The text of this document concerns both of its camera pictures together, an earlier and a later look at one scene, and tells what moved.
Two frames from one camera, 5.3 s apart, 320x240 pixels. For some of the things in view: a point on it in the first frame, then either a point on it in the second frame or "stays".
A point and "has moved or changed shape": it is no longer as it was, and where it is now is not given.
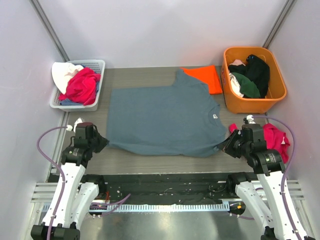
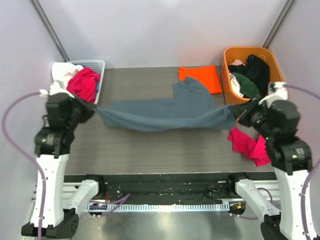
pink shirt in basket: x=82 y=87 stays
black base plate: x=168 y=188 stays
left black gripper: x=97 y=140 -> x=83 y=109
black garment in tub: x=256 y=70 stays
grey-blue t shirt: x=183 y=120 has moved or changed shape
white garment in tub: x=235 y=86 stays
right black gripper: x=232 y=142 -> x=246 y=113
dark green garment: x=248 y=88 stays
